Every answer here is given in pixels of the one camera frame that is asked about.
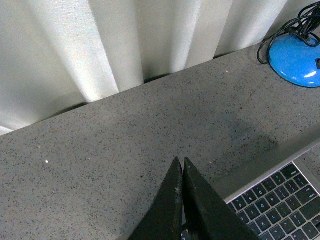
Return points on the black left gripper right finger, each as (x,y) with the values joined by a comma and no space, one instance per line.
(207,215)

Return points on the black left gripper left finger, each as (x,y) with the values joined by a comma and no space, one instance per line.
(163,220)

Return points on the grey laptop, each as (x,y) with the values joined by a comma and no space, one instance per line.
(275,195)

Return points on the blue lamp base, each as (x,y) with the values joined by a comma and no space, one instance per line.
(295,61)

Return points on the white pleated curtain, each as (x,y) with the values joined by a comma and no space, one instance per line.
(56,54)

